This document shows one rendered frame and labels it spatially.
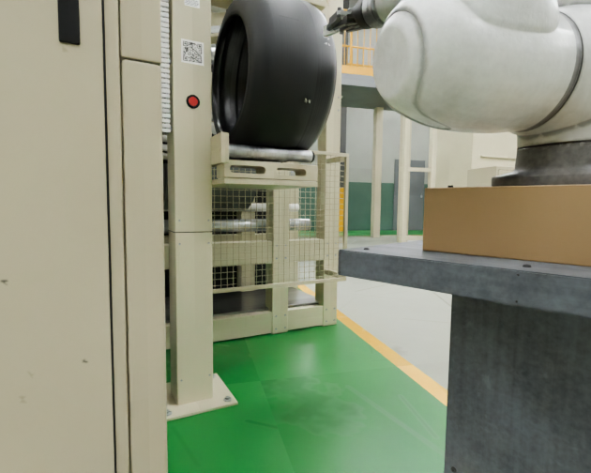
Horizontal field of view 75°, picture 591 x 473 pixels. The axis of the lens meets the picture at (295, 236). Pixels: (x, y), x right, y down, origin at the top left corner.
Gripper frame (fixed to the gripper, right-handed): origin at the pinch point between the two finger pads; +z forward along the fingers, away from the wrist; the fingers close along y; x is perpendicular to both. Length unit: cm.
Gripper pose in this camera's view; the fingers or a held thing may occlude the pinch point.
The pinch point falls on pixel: (331, 28)
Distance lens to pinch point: 132.5
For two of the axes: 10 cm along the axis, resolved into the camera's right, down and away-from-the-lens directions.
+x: -0.8, 9.7, 2.1
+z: -4.6, -2.2, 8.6
